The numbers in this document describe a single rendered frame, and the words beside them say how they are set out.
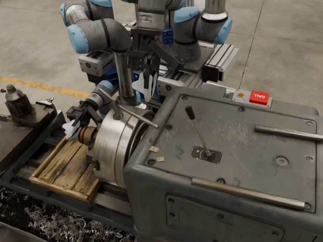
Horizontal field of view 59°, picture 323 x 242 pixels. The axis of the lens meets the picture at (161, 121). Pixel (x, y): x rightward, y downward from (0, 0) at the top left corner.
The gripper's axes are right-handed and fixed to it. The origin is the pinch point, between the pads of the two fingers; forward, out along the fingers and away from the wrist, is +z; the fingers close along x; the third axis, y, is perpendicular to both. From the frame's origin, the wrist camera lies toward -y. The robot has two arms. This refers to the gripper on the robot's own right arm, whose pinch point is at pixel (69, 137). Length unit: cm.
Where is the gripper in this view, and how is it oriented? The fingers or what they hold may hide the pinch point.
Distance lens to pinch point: 124.5
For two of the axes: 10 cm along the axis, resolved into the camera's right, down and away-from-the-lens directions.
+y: -9.3, -2.6, 2.8
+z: -3.8, 6.8, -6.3
